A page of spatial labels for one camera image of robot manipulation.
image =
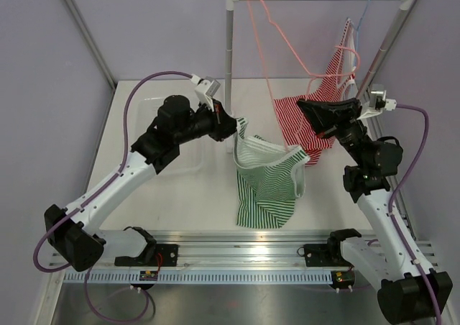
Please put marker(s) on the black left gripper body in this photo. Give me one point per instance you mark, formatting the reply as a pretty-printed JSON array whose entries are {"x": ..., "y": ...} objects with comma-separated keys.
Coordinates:
[{"x": 212, "y": 124}]

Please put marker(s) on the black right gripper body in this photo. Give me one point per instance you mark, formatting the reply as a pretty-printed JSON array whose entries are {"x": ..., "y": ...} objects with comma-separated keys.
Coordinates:
[{"x": 336, "y": 126}]

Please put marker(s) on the green striped tank top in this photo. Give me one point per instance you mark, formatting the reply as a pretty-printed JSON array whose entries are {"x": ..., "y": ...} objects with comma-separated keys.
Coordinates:
[{"x": 270, "y": 179}]

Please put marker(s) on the pink wire hanger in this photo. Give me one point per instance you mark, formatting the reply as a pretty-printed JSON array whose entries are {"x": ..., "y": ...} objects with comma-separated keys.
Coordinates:
[{"x": 292, "y": 71}]

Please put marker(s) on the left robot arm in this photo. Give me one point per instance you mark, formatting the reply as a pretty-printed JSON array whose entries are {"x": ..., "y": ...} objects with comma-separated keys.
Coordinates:
[{"x": 72, "y": 231}]

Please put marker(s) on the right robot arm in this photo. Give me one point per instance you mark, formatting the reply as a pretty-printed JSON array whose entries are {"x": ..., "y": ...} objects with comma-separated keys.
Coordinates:
[{"x": 407, "y": 285}]

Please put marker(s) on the grey clothes rack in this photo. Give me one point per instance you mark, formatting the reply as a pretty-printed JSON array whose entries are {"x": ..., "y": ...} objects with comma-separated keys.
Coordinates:
[{"x": 401, "y": 17}]

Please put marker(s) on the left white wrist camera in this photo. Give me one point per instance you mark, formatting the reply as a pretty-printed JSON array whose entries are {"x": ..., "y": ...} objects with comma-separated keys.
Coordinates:
[{"x": 205, "y": 89}]

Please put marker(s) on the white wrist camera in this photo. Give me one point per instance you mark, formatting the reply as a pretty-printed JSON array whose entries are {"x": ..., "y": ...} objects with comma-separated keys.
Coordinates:
[
  {"x": 205, "y": 89},
  {"x": 378, "y": 102}
]

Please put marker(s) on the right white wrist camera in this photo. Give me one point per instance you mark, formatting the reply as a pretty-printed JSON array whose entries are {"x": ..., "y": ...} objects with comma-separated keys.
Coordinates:
[{"x": 378, "y": 102}]

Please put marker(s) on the blue wire hanger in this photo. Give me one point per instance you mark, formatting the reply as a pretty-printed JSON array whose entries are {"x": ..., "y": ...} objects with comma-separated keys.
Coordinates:
[{"x": 356, "y": 27}]

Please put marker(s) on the aluminium mounting rail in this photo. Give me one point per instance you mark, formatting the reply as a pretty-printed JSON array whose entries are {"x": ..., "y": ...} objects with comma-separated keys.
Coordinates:
[{"x": 245, "y": 250}]

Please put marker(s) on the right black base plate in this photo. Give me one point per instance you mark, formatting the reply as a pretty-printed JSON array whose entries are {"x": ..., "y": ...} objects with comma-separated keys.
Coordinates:
[{"x": 318, "y": 255}]

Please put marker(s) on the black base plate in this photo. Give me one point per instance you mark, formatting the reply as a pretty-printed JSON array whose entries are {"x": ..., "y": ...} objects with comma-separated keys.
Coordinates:
[
  {"x": 165, "y": 255},
  {"x": 318, "y": 255}
]

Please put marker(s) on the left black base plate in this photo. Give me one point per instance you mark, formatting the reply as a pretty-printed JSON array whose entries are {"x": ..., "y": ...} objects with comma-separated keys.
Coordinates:
[{"x": 165, "y": 255}]

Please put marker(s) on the white slotted cable duct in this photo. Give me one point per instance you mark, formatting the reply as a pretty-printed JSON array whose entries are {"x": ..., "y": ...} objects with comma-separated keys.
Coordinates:
[{"x": 203, "y": 277}]

